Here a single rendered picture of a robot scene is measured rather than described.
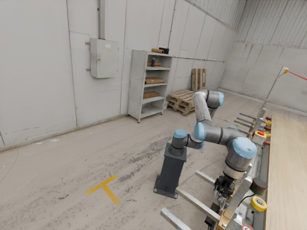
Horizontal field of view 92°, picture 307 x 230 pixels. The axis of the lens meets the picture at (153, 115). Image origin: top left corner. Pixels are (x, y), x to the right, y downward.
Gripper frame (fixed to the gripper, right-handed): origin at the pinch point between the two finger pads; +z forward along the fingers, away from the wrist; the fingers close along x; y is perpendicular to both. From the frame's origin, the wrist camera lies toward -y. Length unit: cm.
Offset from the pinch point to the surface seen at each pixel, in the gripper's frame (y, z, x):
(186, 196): 0.0, 14.5, -15.8
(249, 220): -37, 39, 25
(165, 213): 24.5, 4.5, -17.5
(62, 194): 30, 101, -137
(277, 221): -20.4, 10.5, 30.9
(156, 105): -254, 83, -221
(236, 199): -3.7, -2.1, 7.8
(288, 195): -49, 11, 38
